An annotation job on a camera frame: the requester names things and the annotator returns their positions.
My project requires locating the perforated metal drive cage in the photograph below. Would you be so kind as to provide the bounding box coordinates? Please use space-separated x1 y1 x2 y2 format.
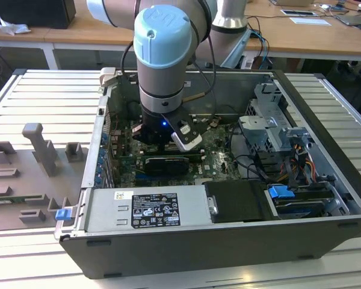
237 81 313 154

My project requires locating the wooden desk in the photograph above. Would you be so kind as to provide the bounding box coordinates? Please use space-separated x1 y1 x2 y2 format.
0 0 361 72

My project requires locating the white paper sheet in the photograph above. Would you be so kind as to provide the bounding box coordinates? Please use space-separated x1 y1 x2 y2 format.
289 16 332 27

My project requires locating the brown cardboard box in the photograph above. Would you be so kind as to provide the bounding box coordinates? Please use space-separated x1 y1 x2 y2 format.
271 0 316 7

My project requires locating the green motherboard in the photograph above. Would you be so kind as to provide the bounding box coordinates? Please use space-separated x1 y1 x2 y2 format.
106 114 261 187

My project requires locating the crumpled white paper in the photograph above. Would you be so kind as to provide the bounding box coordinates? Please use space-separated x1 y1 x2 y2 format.
0 16 32 37

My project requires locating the blue plastic latch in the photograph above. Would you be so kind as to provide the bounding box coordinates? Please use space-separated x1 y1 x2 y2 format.
55 208 71 223

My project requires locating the green RAM stick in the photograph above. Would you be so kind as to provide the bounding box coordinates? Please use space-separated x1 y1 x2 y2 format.
0 195 46 204

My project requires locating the grey plastic case latch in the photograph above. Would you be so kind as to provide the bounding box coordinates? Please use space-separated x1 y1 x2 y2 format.
98 66 119 89

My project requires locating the coloured power wire bundle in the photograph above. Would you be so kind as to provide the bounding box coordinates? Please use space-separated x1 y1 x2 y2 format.
283 143 317 189

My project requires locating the black and silver PC case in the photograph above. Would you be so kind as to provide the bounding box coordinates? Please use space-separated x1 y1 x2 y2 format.
54 67 361 279

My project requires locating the metal disk bay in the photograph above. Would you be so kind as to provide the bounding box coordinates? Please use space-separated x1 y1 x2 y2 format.
288 128 353 218

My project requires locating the black box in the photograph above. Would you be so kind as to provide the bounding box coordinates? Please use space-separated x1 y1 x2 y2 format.
0 0 77 30

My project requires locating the black cable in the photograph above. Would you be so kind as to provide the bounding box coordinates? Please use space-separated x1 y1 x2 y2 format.
228 123 271 184

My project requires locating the silver power supply unit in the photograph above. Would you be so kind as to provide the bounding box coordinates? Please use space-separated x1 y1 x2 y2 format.
84 184 215 233

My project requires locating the dark grey laptop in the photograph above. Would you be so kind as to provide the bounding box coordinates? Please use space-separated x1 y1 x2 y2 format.
336 14 361 28

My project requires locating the black plastic shroud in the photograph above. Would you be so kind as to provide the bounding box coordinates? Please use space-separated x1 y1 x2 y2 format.
203 180 274 224

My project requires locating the flat dark white-edged device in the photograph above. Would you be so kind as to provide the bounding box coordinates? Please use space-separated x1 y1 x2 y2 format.
280 8 319 17

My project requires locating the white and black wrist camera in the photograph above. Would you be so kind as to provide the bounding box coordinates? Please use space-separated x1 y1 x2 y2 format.
170 118 203 152

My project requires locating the grey parts rack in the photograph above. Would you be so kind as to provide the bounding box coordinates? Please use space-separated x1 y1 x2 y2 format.
0 122 90 233

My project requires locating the black graphics card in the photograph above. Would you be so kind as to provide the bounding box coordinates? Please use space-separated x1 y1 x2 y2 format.
143 155 190 176

